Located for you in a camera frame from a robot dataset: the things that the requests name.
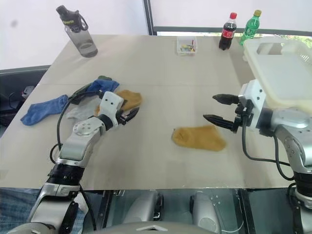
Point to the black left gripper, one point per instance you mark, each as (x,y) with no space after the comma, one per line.
(122,117)

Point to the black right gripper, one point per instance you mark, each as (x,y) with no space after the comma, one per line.
(241,114)

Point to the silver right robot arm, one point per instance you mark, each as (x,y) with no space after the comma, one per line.
(290,126)

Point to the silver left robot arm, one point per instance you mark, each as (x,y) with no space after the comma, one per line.
(80,143)

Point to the mustard yellow sock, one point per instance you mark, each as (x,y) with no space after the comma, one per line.
(131,98)
(200,139)

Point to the crumpled blue sock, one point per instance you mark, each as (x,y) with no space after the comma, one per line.
(104,85)

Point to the dark green sock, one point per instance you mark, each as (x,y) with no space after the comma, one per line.
(103,78)

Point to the grey sock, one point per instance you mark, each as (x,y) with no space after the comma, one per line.
(80,111)

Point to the white plastic basket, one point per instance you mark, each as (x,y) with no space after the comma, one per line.
(280,73)

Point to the long blue sock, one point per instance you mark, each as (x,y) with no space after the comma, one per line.
(44,111)

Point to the clear box of colourful bits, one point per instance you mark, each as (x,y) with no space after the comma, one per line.
(187,46)

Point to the cola bottle red cap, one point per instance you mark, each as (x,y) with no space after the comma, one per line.
(226,34)

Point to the green soda bottle yellow cap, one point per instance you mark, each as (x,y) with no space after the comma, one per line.
(249,29)

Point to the silver rounded robot leg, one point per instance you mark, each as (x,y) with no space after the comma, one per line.
(143,207)
(204,209)

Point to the grey sports water bottle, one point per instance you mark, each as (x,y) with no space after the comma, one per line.
(81,36)

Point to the grey robot torso top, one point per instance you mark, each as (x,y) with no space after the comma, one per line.
(153,228)

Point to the dark side furniture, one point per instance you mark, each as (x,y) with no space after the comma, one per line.
(14,97)

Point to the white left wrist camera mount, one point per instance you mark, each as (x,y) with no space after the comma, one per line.
(111,103)

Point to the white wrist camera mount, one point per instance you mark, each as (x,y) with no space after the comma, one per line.
(256,97)
(111,103)

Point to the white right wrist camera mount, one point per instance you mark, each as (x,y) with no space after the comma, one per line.
(256,97)

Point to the dark window frame post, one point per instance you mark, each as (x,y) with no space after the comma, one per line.
(149,17)

